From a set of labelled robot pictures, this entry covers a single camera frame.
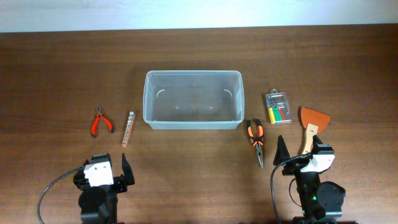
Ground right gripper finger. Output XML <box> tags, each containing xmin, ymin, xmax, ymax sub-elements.
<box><xmin>273</xmin><ymin>135</ymin><xmax>290</xmax><ymax>166</ymax></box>
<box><xmin>313</xmin><ymin>135</ymin><xmax>323</xmax><ymax>147</ymax></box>

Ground orange scraper with wooden handle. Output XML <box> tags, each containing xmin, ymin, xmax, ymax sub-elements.
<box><xmin>300</xmin><ymin>107</ymin><xmax>331</xmax><ymax>154</ymax></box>

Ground orange-handled needle-nose pliers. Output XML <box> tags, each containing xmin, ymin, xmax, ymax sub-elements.
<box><xmin>246</xmin><ymin>119</ymin><xmax>264</xmax><ymax>169</ymax></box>

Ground clear screwdriver bit case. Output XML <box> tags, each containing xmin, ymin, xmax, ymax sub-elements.
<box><xmin>265</xmin><ymin>89</ymin><xmax>292</xmax><ymax>124</ymax></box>

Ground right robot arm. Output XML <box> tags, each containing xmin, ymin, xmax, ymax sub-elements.
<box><xmin>271</xmin><ymin>136</ymin><xmax>346</xmax><ymax>224</ymax></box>

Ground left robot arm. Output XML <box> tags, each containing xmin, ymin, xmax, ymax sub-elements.
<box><xmin>73</xmin><ymin>153</ymin><xmax>135</xmax><ymax>224</ymax></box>

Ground clear plastic container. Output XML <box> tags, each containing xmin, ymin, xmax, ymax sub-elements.
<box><xmin>142</xmin><ymin>70</ymin><xmax>245</xmax><ymax>129</ymax></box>

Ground orange socket bit rail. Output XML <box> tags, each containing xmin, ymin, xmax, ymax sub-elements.
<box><xmin>122</xmin><ymin>111</ymin><xmax>136</xmax><ymax>148</ymax></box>

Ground small red-handled cutting pliers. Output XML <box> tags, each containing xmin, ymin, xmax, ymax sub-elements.
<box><xmin>90</xmin><ymin>106</ymin><xmax>115</xmax><ymax>139</ymax></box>

